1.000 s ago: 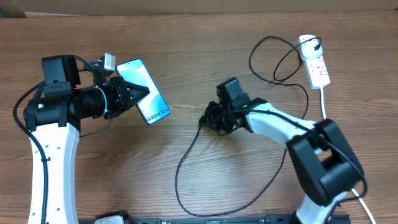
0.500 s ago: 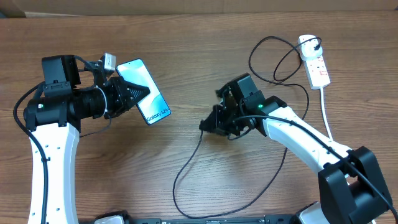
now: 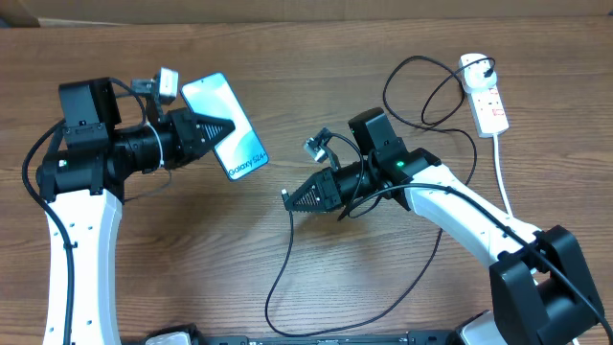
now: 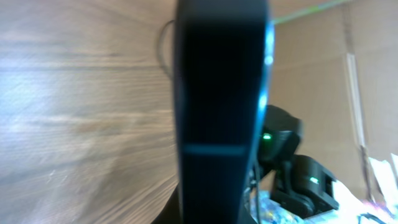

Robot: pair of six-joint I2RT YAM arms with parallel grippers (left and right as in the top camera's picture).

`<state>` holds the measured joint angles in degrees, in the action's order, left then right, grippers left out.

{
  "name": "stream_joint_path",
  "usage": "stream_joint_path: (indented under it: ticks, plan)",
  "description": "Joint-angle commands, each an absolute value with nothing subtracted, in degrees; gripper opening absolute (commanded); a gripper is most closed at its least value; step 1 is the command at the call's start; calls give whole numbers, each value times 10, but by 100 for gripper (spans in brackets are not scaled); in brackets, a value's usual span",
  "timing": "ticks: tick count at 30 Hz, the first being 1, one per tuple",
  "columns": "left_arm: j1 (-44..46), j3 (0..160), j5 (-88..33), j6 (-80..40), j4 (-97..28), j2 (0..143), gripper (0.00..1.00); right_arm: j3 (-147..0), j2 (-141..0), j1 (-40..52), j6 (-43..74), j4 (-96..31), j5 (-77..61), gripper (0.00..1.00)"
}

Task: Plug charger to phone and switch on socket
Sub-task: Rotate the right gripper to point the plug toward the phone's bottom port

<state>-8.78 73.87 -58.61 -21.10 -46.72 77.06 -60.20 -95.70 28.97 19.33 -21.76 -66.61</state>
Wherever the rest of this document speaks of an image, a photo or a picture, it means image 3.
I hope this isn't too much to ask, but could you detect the Samsung Galaxy smartphone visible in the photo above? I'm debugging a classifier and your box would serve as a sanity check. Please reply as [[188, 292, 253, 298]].
[[181, 72, 269, 180]]

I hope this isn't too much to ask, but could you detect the black USB charging cable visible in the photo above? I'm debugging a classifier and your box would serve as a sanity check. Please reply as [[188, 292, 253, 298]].
[[263, 55, 497, 338]]

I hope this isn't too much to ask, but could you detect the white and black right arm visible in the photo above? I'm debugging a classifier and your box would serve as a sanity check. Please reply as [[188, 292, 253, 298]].
[[282, 107, 612, 344]]

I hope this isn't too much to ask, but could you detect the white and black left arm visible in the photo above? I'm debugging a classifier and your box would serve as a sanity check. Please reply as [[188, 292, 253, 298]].
[[22, 78, 236, 344]]

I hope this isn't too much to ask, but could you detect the white power strip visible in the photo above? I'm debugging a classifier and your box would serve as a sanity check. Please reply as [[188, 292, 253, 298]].
[[468, 86, 510, 138]]

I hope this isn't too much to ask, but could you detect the brown cardboard backdrop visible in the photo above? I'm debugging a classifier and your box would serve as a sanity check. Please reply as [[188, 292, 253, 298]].
[[1, 0, 612, 26]]

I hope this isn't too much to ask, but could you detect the white wall charger plug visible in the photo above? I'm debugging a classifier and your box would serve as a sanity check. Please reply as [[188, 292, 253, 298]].
[[459, 53, 497, 94]]

